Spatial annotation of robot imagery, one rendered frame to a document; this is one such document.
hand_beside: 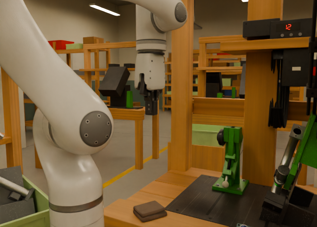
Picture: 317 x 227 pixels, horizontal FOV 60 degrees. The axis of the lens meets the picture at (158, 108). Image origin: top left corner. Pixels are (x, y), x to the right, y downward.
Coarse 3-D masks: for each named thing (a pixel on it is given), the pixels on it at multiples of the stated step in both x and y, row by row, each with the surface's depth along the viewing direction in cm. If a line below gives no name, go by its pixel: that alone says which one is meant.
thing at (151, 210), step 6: (144, 204) 99; (150, 204) 99; (156, 204) 99; (138, 210) 95; (144, 210) 95; (150, 210) 95; (156, 210) 95; (162, 210) 97; (138, 216) 95; (144, 216) 93; (150, 216) 94; (156, 216) 95; (162, 216) 96
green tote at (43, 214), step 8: (24, 176) 119; (24, 184) 116; (32, 184) 110; (40, 192) 102; (40, 200) 102; (48, 200) 96; (40, 208) 103; (48, 208) 97; (32, 216) 85; (40, 216) 87; (48, 216) 89; (0, 224) 80; (8, 224) 81; (16, 224) 82; (24, 224) 84; (32, 224) 86; (40, 224) 87; (48, 224) 89
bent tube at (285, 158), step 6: (294, 126) 96; (300, 126) 95; (294, 132) 97; (300, 132) 95; (294, 138) 96; (300, 138) 93; (288, 144) 101; (294, 144) 99; (288, 150) 101; (294, 150) 101; (288, 156) 102; (282, 162) 102; (288, 162) 102; (276, 186) 96; (276, 192) 95
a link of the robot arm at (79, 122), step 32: (0, 0) 46; (0, 32) 47; (32, 32) 50; (0, 64) 51; (32, 64) 50; (64, 64) 55; (32, 96) 51; (64, 96) 52; (96, 96) 56; (64, 128) 51; (96, 128) 53
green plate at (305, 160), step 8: (312, 120) 84; (312, 128) 85; (304, 136) 85; (312, 136) 85; (304, 144) 86; (312, 144) 86; (296, 152) 95; (304, 152) 87; (312, 152) 86; (296, 160) 87; (304, 160) 87; (312, 160) 86
